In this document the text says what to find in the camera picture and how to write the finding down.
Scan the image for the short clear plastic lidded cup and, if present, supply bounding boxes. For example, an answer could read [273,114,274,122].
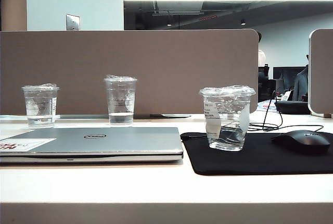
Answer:
[199,85,257,152]

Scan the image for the tall clear plastic lidded cup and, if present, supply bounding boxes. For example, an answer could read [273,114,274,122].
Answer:
[103,74,138,126]

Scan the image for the silver Dell laptop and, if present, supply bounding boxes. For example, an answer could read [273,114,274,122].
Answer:
[0,127,184,165]

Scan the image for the clear plastic cup, side label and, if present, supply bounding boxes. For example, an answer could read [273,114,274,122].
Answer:
[21,83,61,129]

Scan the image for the flat grey desk plate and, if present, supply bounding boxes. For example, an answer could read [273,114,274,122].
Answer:
[160,114,192,119]

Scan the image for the wide brown desk divider panel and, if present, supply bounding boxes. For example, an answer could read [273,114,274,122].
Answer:
[0,28,260,119]

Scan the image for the black office chair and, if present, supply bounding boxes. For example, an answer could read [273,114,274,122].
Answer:
[258,64,276,102]

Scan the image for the red and blue printed paper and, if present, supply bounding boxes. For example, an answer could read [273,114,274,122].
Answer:
[256,99,279,113]

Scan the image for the background person in white shirt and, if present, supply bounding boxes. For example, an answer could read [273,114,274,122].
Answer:
[256,31,266,67]

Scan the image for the black mouse pad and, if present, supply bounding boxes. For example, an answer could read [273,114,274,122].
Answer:
[180,131,333,176]

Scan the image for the black background monitor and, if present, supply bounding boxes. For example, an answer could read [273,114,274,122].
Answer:
[273,66,308,94]

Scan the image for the black fabric pouch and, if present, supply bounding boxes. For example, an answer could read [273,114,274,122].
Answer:
[274,100,312,115]

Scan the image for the grey jacket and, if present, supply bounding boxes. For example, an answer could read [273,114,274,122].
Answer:
[293,65,310,102]

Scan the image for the black computer mouse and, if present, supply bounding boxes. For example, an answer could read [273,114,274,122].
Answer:
[272,129,331,154]

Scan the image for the white and red sticker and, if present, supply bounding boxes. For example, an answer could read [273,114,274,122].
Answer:
[0,138,57,152]

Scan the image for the narrow brown desk divider panel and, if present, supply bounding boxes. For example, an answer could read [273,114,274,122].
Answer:
[308,28,333,118]

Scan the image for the thin black mouse cable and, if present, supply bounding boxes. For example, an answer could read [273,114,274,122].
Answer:
[181,91,326,138]

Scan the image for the metal wall switch plate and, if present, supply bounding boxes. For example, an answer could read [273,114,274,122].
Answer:
[66,14,81,31]

